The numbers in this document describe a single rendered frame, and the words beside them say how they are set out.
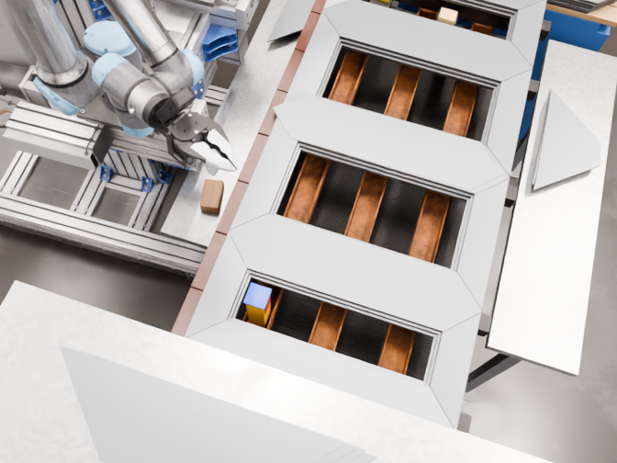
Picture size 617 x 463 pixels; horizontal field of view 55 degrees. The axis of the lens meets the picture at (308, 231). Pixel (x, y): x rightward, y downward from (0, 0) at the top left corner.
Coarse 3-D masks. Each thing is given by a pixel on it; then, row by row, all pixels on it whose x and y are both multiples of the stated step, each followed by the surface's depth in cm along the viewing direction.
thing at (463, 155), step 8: (456, 136) 186; (456, 144) 185; (464, 144) 185; (472, 144) 185; (456, 152) 184; (464, 152) 184; (472, 152) 184; (448, 160) 182; (456, 160) 182; (464, 160) 183; (472, 160) 183; (448, 168) 181; (456, 168) 181; (464, 168) 181; (472, 168) 181; (448, 176) 180; (456, 176) 180; (464, 176) 180; (456, 184) 179; (464, 184) 179
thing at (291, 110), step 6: (300, 96) 190; (306, 96) 190; (288, 102) 189; (294, 102) 189; (300, 102) 189; (282, 108) 188; (288, 108) 188; (294, 108) 188; (300, 108) 188; (282, 114) 187; (288, 114) 187; (294, 114) 187; (282, 120) 186; (288, 120) 186; (294, 120) 186; (288, 126) 185; (294, 126) 185; (288, 132) 184
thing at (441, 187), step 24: (456, 0) 213; (480, 0) 211; (336, 48) 200; (360, 48) 202; (432, 72) 200; (456, 72) 198; (288, 168) 180; (360, 168) 183; (384, 168) 182; (456, 192) 179; (432, 264) 170; (456, 264) 169; (240, 288) 164; (288, 288) 166; (360, 312) 164; (384, 312) 162; (288, 336) 160; (432, 336) 162; (360, 360) 158; (432, 360) 158
